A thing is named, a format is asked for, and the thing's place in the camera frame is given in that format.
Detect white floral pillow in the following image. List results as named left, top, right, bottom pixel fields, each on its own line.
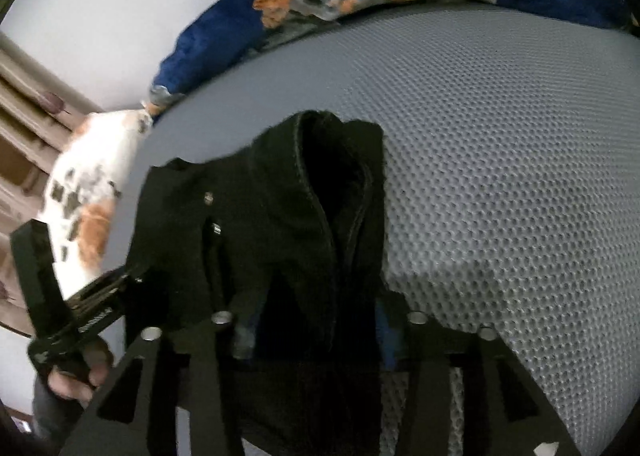
left=38, top=109, right=153, bottom=299

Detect grey textured bed sheet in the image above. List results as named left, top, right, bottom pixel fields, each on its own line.
left=104, top=5, right=639, bottom=455

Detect wooden furniture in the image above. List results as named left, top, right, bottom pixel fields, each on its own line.
left=0, top=35, right=100, bottom=337

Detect black pants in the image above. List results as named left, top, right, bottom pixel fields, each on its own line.
left=126, top=111, right=384, bottom=455

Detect left hand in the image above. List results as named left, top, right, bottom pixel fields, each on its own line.
left=47, top=337, right=114, bottom=407

